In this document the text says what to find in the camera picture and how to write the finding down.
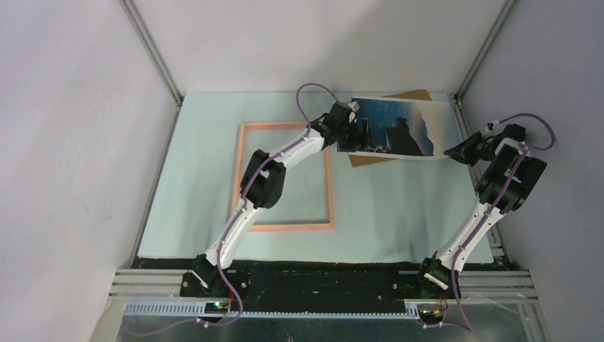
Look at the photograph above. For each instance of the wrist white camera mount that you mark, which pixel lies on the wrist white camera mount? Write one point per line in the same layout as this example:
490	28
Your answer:
352	117
493	128

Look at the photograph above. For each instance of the blue landscape photo print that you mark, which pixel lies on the blue landscape photo print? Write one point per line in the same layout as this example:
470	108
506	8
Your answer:
407	129

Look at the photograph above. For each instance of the grey slotted cable duct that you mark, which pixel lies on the grey slotted cable duct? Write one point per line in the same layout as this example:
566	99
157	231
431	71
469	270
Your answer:
202	310

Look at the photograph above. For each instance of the orange wooden picture frame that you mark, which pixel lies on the orange wooden picture frame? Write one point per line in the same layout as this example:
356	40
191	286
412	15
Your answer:
245	141

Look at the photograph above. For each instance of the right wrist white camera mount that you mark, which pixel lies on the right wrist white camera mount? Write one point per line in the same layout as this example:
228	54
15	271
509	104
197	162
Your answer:
493	128

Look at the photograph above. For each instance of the left aluminium corner post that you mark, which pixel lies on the left aluminium corner post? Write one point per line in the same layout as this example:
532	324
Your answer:
146	38

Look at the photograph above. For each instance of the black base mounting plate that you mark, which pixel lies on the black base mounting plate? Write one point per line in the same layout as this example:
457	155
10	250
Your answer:
331	292

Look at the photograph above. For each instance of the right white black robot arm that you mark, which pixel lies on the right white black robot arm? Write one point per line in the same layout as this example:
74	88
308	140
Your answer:
503	188

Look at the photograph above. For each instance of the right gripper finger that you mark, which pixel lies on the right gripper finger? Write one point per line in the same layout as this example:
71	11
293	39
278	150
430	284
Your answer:
468	147
466	159

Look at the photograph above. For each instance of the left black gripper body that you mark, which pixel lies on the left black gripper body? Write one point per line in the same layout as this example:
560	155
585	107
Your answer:
348	132

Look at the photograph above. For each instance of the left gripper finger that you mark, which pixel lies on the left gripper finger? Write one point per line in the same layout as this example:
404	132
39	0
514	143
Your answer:
362	135
348	145

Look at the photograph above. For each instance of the aluminium corner post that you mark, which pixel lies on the aluminium corner post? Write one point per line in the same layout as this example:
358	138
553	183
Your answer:
146	38
494	32

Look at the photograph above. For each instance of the brown cardboard backing board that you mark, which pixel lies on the brown cardboard backing board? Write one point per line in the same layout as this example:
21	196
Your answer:
359	160

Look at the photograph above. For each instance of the aluminium front rail frame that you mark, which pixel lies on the aluminium front rail frame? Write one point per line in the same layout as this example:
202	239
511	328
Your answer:
510	292

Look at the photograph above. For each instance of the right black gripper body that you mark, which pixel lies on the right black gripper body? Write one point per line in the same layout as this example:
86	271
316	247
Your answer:
484	152

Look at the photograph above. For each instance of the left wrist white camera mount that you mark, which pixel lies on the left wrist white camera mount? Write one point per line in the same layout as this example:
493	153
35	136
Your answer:
352	117

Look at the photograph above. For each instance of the right aluminium corner post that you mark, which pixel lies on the right aluminium corner post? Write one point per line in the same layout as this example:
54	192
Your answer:
494	32

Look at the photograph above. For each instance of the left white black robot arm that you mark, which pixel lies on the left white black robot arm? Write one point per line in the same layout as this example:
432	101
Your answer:
262	185

